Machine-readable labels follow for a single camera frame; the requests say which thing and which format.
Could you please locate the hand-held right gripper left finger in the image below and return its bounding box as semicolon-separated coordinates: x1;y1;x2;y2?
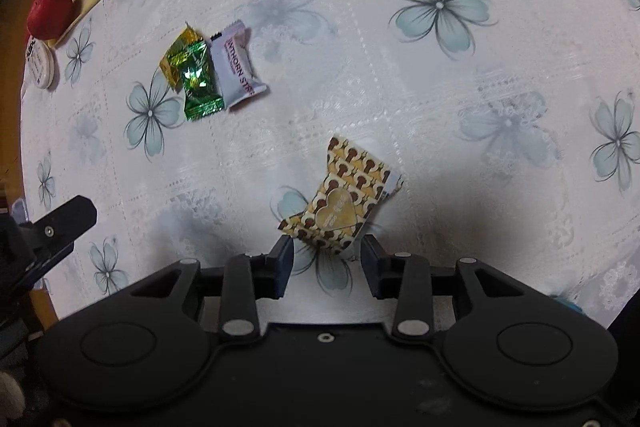
130;234;296;341

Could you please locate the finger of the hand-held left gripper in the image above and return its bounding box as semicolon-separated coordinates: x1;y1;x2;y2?
20;195;98;280

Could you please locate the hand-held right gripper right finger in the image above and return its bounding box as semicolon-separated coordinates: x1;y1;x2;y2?
360;234;531;341

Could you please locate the brown yellow patterned candy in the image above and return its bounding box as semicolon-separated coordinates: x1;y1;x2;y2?
277;136;404;261

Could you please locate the white floral tablecloth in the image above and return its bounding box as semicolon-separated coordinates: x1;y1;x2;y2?
20;0;640;333

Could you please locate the yellow green foil candy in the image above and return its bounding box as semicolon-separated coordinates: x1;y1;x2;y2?
159;24;206;92

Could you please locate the white pink snack packet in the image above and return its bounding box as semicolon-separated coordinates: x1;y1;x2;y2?
207;20;271;112

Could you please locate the red apple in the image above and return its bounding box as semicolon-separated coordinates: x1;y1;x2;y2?
26;0;81;42

